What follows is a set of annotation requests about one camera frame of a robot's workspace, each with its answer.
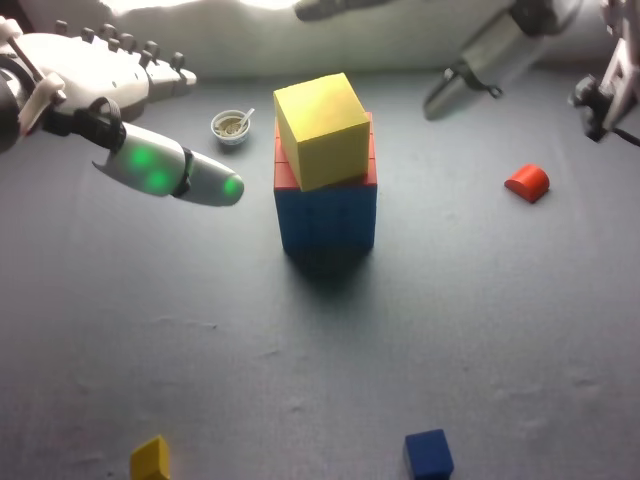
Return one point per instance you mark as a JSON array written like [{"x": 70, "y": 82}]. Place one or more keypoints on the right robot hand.
[{"x": 490, "y": 55}]

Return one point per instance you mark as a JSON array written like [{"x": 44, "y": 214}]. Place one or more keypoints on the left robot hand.
[{"x": 90, "y": 75}]

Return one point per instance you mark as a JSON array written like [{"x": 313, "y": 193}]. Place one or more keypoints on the large yellow block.
[{"x": 325, "y": 130}]

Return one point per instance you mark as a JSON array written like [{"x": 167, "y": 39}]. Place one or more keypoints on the red half-cylinder block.
[{"x": 527, "y": 182}]

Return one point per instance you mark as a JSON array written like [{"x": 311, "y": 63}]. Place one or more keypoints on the Rubik's cube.
[{"x": 325, "y": 220}]

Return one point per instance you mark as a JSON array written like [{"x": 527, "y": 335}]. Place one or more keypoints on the small yellow cube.
[{"x": 150, "y": 460}]

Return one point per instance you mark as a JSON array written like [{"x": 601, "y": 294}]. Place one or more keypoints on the small blue cube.
[{"x": 427, "y": 455}]

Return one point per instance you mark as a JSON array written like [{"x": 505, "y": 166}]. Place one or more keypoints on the small bowl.
[{"x": 222, "y": 142}]

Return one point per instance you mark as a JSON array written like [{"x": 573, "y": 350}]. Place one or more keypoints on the white spoon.
[{"x": 246, "y": 117}]

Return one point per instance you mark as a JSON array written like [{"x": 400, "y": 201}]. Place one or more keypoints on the grey table cloth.
[{"x": 450, "y": 300}]

